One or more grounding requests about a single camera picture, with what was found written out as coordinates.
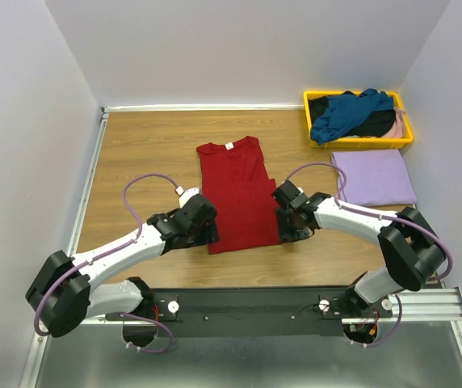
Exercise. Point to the blue t shirt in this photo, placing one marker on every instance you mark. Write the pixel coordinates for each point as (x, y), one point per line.
(348, 115)

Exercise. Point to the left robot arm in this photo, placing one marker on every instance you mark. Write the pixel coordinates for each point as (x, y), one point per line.
(69, 289)

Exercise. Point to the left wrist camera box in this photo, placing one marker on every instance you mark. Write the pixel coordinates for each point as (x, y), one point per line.
(184, 195)

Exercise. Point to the black t shirt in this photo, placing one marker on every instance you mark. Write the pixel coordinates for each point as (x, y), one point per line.
(376, 123)

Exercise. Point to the yellow plastic bin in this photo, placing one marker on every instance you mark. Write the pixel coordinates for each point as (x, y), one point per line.
(353, 120)

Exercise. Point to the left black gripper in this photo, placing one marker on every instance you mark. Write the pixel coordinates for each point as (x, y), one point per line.
(210, 234)

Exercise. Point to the red t shirt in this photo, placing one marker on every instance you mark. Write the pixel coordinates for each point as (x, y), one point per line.
(235, 180)

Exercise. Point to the pink t shirt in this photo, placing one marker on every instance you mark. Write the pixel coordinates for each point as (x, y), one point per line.
(398, 128)

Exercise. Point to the aluminium front rail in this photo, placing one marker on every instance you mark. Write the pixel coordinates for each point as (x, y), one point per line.
(427, 305)

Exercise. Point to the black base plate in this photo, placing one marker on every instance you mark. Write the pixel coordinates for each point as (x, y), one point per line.
(266, 311)

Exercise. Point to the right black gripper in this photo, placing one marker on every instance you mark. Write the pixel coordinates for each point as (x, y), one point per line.
(284, 232)

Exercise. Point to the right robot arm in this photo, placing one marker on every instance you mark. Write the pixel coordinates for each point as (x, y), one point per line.
(411, 250)

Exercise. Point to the folded purple t shirt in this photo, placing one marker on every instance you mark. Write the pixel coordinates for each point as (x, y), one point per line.
(374, 178)

